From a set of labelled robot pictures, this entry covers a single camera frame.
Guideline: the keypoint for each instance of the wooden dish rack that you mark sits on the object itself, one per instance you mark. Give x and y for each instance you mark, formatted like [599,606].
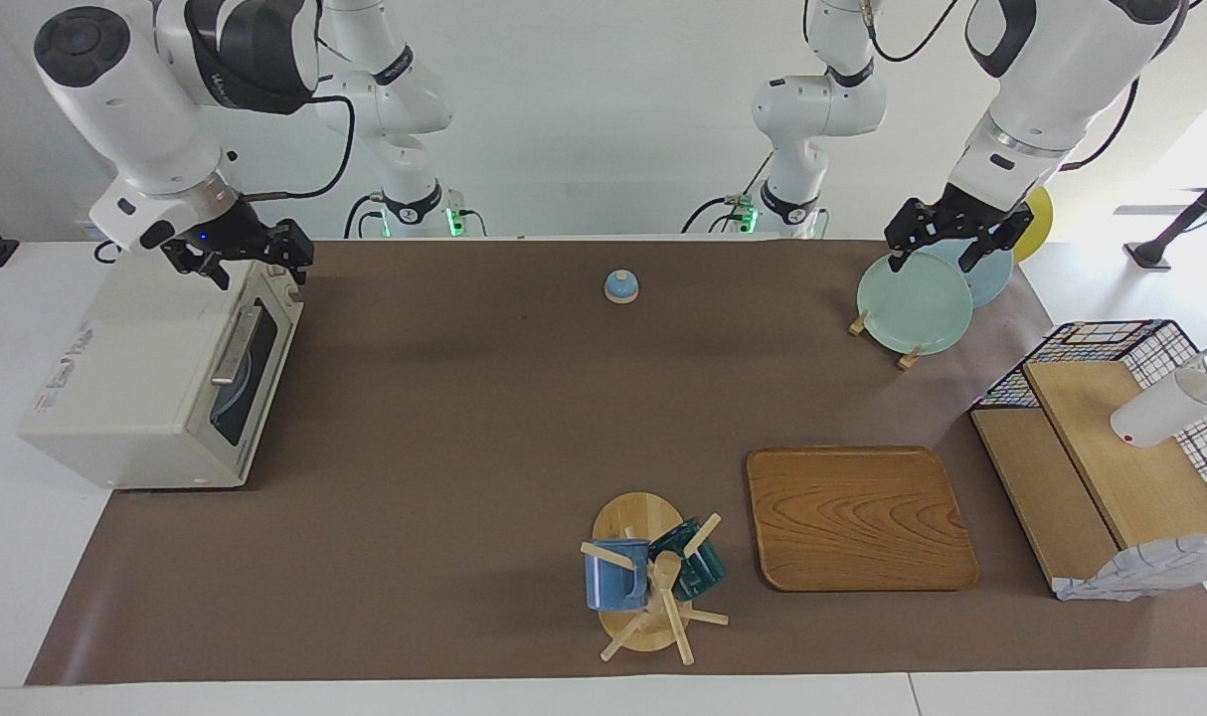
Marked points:
[908,358]

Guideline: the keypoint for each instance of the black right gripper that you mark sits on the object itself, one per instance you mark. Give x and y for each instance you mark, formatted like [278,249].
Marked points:
[231,239]

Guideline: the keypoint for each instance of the white cylinder device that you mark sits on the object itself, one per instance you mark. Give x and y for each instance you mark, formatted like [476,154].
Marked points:
[1160,413]

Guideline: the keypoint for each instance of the wooden stepped shelf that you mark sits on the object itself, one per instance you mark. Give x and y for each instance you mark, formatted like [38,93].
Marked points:
[1140,487]

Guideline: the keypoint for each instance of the yellow plate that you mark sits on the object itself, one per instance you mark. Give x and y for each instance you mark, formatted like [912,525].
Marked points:
[1039,214]

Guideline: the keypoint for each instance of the pale green plate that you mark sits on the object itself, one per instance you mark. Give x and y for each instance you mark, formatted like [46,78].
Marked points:
[912,303]

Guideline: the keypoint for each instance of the blue mug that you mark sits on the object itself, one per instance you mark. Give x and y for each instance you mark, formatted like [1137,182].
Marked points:
[613,577]

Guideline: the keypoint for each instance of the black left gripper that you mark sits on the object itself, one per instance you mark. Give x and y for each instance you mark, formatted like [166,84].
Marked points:
[951,221]

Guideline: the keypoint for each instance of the brown table mat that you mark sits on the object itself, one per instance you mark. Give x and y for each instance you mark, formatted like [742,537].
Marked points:
[464,497]

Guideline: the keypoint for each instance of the dark green mug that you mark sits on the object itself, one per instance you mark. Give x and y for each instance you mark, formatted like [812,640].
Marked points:
[698,567]

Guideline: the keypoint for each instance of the wooden serving tray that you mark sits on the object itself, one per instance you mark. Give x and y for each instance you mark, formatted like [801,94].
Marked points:
[862,517]

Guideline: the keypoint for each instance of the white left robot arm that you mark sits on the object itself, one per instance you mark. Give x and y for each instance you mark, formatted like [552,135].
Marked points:
[1051,80]

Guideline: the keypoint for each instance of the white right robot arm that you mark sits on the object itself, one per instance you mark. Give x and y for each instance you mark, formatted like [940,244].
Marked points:
[136,109]

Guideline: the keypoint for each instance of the black angled stand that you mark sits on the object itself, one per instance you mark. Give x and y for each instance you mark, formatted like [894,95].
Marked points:
[1185,219]

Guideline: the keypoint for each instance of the beige toaster oven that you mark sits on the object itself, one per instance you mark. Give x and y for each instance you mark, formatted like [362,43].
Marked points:
[136,388]

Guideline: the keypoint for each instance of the small blue bell wooden knob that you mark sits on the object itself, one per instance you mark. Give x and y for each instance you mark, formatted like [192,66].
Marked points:
[621,288]

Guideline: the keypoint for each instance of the wooden mug tree stand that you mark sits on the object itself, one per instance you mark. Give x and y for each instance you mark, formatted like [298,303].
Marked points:
[635,517]

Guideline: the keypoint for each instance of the light blue racked plate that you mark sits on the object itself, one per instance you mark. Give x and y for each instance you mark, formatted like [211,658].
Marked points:
[996,283]

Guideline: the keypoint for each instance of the light blue round plate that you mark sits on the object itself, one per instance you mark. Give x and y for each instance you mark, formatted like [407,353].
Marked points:
[222,403]

